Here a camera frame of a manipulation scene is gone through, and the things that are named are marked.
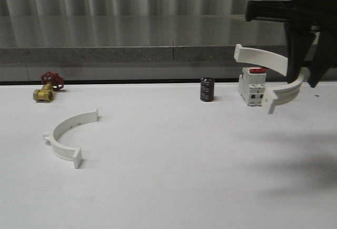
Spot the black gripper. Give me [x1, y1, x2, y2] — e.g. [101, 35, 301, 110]
[245, 0, 336, 87]

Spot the white half pipe clamp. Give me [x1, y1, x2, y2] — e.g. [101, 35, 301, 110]
[234, 44, 310, 114]
[43, 108, 98, 169]

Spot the black cylindrical capacitor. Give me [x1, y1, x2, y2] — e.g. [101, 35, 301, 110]
[200, 77, 214, 102]

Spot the grey stone bench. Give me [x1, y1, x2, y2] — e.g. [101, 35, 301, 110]
[1, 15, 287, 84]

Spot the white circuit breaker red switch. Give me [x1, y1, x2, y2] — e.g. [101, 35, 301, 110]
[239, 67, 266, 106]

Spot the brass valve red handle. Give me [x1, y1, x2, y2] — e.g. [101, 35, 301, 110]
[33, 72, 64, 102]

